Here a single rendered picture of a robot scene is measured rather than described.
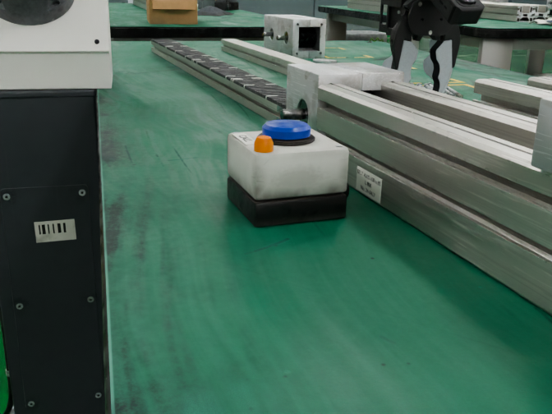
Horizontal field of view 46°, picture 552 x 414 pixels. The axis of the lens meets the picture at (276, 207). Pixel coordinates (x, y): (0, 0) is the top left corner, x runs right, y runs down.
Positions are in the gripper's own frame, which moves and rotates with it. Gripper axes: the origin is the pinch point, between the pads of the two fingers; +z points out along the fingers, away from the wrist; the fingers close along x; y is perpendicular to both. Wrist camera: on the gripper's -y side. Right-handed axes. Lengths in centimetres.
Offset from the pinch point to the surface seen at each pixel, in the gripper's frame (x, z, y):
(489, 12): -196, 0, 243
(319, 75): 24.0, -6.4, -18.4
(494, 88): 5.1, -4.9, -21.9
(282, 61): 2.0, 0.6, 49.8
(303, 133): 31.4, -3.8, -32.3
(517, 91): 5.1, -5.2, -25.7
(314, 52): -16, 2, 75
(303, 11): -416, 39, 1049
